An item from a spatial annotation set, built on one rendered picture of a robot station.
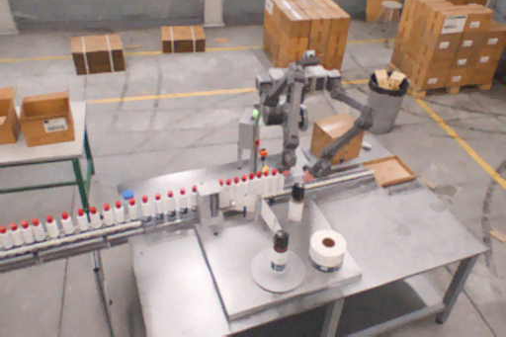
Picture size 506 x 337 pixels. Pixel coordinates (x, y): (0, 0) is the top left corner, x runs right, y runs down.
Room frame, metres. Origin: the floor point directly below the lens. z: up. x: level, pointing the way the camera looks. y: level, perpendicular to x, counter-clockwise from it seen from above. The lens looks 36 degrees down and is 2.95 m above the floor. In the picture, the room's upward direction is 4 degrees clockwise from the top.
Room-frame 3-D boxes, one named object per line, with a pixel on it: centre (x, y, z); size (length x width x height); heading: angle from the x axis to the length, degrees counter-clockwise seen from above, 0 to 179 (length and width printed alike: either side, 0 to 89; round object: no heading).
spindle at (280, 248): (1.67, -0.14, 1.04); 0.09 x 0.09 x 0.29
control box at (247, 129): (2.32, 0.08, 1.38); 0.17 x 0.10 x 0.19; 169
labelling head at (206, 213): (2.03, 0.30, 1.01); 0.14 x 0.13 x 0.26; 114
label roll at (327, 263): (1.77, -0.41, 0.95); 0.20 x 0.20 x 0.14
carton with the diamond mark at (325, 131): (2.85, -0.56, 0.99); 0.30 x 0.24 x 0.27; 122
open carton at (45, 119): (2.95, 1.69, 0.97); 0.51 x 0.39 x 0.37; 22
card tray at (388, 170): (2.70, -0.96, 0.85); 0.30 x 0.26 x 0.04; 114
